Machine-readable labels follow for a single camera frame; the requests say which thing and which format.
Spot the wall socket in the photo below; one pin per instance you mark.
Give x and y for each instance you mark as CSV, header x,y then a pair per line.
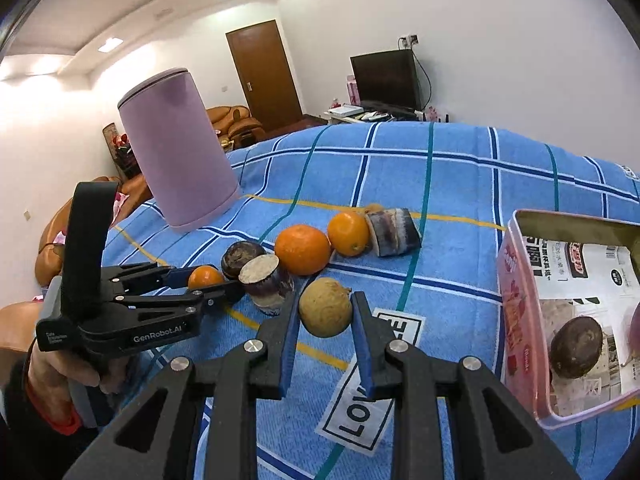
x,y
409,40

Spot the purple kettle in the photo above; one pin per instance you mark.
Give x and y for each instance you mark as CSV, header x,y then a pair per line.
x,y
175,160

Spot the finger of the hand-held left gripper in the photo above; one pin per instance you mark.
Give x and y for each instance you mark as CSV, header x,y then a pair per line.
x,y
220,292
177,275

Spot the rectangular ceiling light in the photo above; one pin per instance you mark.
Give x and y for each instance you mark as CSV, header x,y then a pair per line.
x,y
110,45

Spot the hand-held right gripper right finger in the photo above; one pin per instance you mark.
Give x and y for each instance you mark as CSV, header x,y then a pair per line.
x,y
362,345

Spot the large orange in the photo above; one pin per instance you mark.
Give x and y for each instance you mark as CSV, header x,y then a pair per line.
x,y
302,250

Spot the printed paper sheet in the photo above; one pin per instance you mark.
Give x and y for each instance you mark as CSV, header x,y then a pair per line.
x,y
590,280

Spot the brown wooden door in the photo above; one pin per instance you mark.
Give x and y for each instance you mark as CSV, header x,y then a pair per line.
x,y
262,75

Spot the shelf with red flowers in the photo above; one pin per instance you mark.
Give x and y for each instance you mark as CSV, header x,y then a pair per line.
x,y
120,150

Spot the brown leather armchair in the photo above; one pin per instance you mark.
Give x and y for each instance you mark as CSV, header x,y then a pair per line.
x,y
235,120

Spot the large yellow-brown fruit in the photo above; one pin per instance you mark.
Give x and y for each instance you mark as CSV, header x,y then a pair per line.
x,y
325,307

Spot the brown leather seat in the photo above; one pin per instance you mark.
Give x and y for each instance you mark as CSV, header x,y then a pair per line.
x,y
17,325

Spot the purple round fruit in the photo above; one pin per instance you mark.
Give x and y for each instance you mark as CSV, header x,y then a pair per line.
x,y
634,330

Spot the ceiling air vent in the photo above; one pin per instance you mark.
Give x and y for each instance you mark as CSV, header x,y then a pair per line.
x,y
163,13

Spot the medium orange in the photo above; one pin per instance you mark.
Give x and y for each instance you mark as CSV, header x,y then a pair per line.
x,y
347,232

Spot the black router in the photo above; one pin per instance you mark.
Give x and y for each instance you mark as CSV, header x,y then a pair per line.
x,y
444,119

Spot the blue plaid blanket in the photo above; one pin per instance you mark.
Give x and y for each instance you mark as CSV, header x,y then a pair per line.
x,y
450,185

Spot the black television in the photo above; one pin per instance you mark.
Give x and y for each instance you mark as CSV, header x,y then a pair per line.
x,y
385,80

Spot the dark purple passion fruit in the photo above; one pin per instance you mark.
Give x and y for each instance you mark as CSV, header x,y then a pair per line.
x,y
240,255
577,347

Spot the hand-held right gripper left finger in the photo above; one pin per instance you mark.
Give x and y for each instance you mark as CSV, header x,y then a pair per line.
x,y
287,345

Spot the white television stand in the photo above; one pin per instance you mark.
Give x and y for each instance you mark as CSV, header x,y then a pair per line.
x,y
360,119

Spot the small yellow-brown fruit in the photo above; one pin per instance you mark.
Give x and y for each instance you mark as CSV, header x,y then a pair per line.
x,y
374,208

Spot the brown leather sofa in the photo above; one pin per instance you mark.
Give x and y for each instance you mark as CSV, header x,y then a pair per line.
x,y
50,240

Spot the white set-top box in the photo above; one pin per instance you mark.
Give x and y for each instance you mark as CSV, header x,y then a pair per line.
x,y
345,109

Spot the pink floral pillow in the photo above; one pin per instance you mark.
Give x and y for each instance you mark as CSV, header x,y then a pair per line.
x,y
121,205

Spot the person's left hand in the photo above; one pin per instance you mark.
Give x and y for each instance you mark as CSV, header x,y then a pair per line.
x,y
55,370

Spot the person's left forearm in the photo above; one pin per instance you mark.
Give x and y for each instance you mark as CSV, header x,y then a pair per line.
x,y
30,410

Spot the small orange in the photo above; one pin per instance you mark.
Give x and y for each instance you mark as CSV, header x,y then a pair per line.
x,y
205,276

